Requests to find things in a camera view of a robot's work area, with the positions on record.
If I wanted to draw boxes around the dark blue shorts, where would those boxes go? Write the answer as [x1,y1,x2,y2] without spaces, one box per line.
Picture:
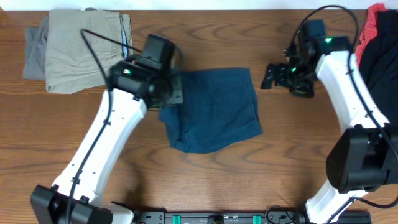
[159,68,262,154]

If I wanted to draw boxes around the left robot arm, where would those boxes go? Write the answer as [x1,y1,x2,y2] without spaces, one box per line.
[30,34,183,223]

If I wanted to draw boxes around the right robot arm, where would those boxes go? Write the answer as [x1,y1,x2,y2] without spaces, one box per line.
[261,19,397,223]

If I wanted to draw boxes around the black garment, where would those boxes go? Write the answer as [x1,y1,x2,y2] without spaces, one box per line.
[359,10,397,126]

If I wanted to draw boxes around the red garment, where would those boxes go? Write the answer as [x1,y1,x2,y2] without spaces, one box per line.
[355,3,387,66]

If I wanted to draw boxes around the folded khaki shorts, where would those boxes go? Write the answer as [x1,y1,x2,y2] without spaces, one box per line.
[45,10,132,94]

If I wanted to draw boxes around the folded grey garment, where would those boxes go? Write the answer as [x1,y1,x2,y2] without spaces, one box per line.
[22,16,49,80]

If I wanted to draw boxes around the right black cable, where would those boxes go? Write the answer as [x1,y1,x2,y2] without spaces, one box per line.
[290,4,398,224]

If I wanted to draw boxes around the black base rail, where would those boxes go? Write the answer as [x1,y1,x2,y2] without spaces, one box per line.
[133,210,373,224]

